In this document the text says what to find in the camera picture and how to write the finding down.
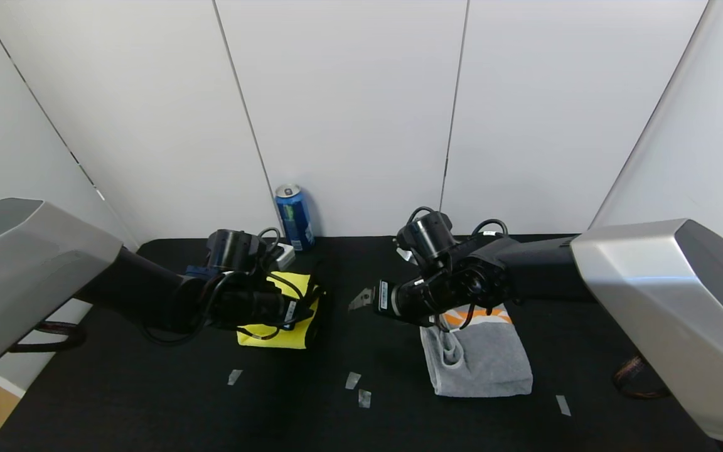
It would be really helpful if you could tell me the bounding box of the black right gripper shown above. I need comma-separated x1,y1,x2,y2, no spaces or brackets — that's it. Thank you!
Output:
348,279,429,325

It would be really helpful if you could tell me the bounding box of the yellow microfiber towel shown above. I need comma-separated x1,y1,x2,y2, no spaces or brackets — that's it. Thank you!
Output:
237,270,326,350

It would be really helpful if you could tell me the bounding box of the grey terry towel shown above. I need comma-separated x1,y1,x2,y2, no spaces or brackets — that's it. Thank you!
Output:
420,304,533,398

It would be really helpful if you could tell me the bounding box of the blue drink can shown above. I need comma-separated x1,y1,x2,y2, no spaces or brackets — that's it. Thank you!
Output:
275,183,316,252

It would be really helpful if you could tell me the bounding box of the black fabric table cover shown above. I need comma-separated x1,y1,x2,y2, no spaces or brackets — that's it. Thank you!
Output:
0,234,714,452

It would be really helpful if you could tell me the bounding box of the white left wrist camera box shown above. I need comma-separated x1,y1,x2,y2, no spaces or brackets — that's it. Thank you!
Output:
272,243,297,271

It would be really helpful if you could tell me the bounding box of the black right cable loop with tag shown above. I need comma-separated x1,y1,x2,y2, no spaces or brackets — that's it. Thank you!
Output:
429,306,473,334

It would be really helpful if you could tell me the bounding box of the black right camera cable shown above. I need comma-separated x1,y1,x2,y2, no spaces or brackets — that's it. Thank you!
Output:
404,205,439,231

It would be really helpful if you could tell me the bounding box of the black right motor cable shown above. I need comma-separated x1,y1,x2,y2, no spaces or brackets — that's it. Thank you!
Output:
471,218,509,239

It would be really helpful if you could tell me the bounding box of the black left wrist cable bundle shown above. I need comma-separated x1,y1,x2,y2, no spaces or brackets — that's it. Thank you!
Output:
141,269,324,347

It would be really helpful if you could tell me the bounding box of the dark braided hanging cable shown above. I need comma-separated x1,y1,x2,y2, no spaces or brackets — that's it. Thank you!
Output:
7,320,87,354
613,355,671,400

